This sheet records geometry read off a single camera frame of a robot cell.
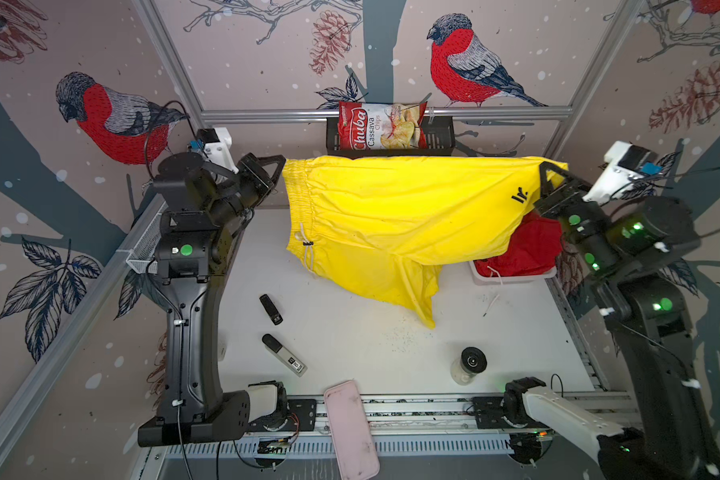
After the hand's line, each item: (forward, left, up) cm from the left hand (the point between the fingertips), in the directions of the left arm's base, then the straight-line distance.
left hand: (282, 153), depth 53 cm
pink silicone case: (-38, -12, -53) cm, 66 cm away
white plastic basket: (+1, -59, -47) cm, 75 cm away
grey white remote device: (-19, +8, -53) cm, 57 cm away
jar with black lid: (-23, -41, -44) cm, 65 cm away
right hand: (-5, -43, +1) cm, 44 cm away
